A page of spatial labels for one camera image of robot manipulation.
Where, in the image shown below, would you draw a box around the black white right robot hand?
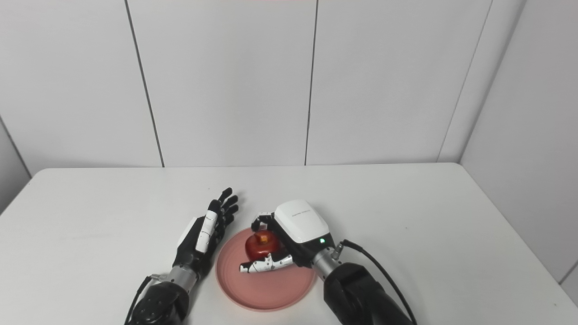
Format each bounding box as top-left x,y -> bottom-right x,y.
239,200 -> 337,275

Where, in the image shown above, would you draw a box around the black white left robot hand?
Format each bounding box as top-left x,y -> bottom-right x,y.
172,187 -> 239,279

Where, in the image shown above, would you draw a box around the red apple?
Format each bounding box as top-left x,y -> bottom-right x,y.
245,230 -> 282,262

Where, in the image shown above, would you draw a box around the pink round plate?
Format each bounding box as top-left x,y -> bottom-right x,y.
215,227 -> 317,312

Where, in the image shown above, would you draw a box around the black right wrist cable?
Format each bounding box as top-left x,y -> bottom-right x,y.
336,240 -> 419,325

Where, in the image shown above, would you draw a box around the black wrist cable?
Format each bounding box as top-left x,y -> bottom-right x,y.
124,273 -> 158,325
336,240 -> 419,325

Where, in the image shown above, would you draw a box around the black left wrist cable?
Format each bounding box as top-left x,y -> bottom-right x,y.
124,273 -> 158,325

